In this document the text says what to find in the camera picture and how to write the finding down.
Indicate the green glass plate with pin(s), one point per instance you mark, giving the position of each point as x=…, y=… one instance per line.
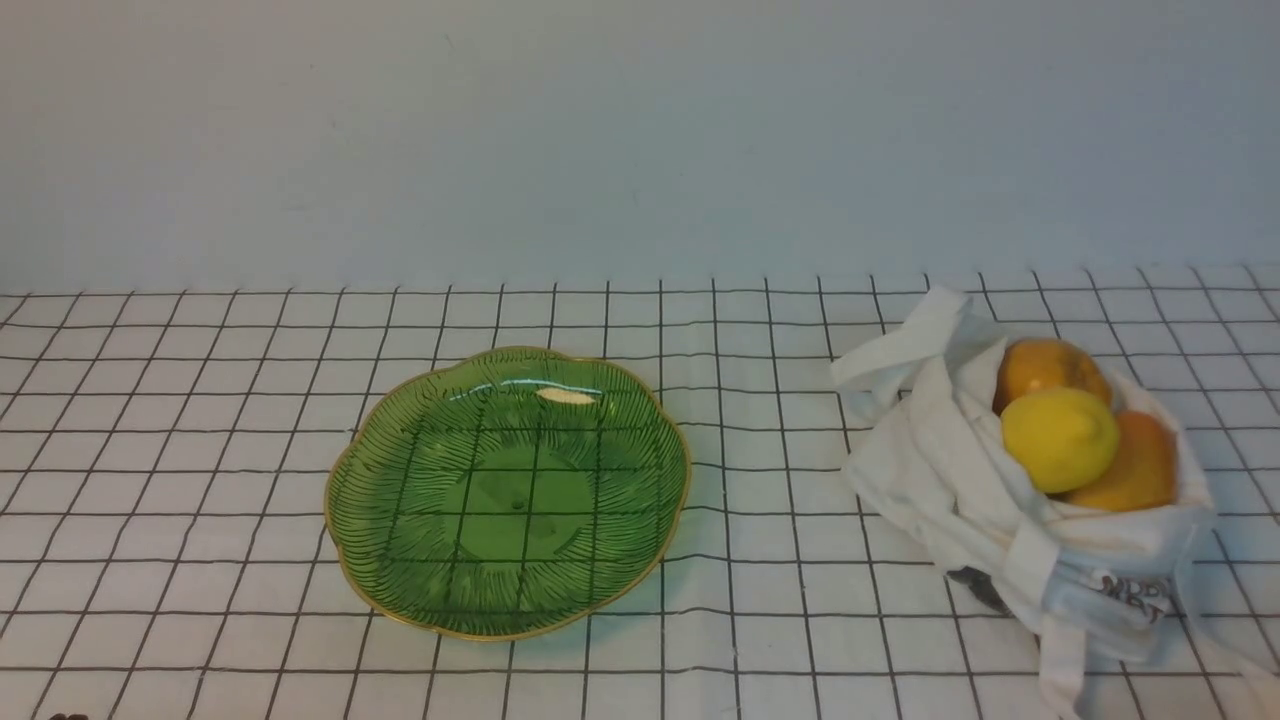
x=508, y=495

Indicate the orange mango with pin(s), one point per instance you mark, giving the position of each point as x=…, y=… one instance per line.
x=1144, y=473

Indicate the white cloth bag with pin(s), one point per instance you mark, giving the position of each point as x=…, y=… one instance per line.
x=931, y=462

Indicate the yellow lemon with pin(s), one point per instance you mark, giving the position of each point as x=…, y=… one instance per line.
x=1065, y=438

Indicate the round orange fruit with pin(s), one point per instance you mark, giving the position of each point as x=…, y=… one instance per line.
x=1037, y=363

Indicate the white grid tablecloth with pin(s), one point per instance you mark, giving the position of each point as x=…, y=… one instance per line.
x=163, y=464

